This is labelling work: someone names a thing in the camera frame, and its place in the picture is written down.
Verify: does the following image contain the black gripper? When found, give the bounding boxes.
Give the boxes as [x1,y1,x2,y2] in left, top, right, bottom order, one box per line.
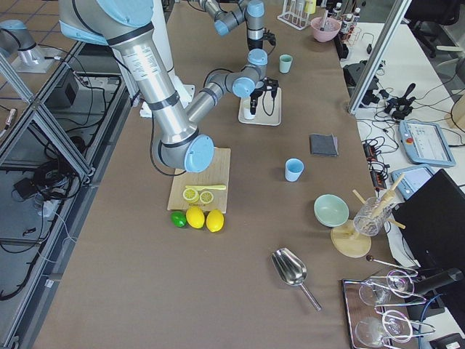
[247,28,275,52]
[249,78,279,116]

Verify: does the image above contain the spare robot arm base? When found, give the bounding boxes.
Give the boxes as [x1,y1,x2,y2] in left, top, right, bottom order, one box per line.
[1,20,52,73]

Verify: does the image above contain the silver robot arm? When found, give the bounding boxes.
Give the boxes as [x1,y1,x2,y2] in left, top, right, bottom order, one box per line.
[59,1,268,173]
[187,1,276,54]

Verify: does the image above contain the beige rabbit print tray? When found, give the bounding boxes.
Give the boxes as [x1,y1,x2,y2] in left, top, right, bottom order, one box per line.
[238,87,281,126]

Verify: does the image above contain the mirrored glass holder tray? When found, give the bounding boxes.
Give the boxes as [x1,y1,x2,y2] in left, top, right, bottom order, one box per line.
[341,279,436,348]

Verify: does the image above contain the mint green plastic cup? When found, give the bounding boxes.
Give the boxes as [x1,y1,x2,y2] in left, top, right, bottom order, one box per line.
[279,55,294,73]

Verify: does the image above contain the yellow bottle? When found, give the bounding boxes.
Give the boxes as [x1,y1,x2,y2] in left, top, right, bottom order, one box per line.
[304,0,317,15]

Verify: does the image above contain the pink mixing bowl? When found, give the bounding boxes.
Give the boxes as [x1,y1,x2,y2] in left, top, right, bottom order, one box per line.
[310,17,341,42]

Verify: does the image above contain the grey folded cloth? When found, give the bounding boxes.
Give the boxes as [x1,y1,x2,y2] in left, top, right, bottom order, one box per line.
[309,134,339,157]

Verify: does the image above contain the light blue plastic cup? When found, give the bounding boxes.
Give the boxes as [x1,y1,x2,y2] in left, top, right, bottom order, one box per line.
[284,158,304,182]

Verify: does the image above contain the bamboo cutting board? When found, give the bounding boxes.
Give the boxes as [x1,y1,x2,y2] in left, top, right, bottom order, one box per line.
[167,148,231,214]

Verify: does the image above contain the yellow plastic knife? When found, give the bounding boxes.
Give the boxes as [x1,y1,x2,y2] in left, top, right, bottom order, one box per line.
[185,185,227,190]

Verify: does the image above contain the lower lemon half slice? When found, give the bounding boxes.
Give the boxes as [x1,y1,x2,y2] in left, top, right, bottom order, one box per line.
[199,190,214,205]

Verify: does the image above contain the lemon half slice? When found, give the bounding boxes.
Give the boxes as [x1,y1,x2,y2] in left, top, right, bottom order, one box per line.
[182,188,200,204]
[199,190,214,205]

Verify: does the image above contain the upper lemon half slice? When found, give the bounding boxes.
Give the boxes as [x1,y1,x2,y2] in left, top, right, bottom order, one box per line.
[182,188,200,204]

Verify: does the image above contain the lower whole yellow lemon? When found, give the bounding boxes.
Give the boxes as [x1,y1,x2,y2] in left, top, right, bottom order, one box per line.
[206,209,225,233]

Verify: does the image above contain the whole yellow lemon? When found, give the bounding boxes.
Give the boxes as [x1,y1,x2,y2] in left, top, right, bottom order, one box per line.
[206,209,225,233]
[185,206,206,229]

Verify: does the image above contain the pale green bowl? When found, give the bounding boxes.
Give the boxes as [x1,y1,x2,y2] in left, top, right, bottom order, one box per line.
[314,194,349,228]

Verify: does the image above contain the upper whole yellow lemon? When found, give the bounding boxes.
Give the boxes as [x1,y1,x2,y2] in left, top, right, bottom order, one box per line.
[185,206,206,229]

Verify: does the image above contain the green lime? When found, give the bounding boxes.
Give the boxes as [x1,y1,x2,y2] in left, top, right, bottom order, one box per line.
[170,211,187,228]

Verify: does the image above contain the clear textured glass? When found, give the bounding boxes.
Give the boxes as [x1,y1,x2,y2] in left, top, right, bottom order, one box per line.
[353,197,392,236]

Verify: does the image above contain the blue teach pendant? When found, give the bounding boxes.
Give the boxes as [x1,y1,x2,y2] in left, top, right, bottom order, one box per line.
[399,120,456,167]
[391,164,434,200]

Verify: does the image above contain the wooden cup tree stand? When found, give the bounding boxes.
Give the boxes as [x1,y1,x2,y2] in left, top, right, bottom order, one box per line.
[331,174,405,258]

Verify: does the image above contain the steel scoop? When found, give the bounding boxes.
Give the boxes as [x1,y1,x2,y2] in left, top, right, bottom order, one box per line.
[272,247,322,311]

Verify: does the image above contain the black laptop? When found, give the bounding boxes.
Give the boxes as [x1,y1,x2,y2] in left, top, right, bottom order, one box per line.
[394,169,464,270]

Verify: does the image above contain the upper wine glass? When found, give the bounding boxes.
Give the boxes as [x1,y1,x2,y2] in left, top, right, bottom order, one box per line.
[359,269,414,306]

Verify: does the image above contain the wine glass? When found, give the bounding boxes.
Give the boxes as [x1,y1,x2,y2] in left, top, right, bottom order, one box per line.
[359,269,414,306]
[355,310,413,348]

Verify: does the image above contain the lower wine glass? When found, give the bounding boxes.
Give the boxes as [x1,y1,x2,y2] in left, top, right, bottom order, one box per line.
[355,310,413,348]

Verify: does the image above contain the white wire dish rack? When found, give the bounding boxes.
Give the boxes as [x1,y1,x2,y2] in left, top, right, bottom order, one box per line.
[277,0,310,31]

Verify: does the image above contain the copper wire bottle rack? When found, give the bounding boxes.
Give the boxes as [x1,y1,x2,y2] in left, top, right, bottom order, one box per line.
[339,7,361,43]

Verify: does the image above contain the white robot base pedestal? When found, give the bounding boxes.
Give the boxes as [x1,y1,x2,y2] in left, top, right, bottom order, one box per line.
[139,1,195,118]

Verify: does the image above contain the aluminium frame post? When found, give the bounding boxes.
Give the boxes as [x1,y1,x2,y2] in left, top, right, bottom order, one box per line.
[347,0,411,115]

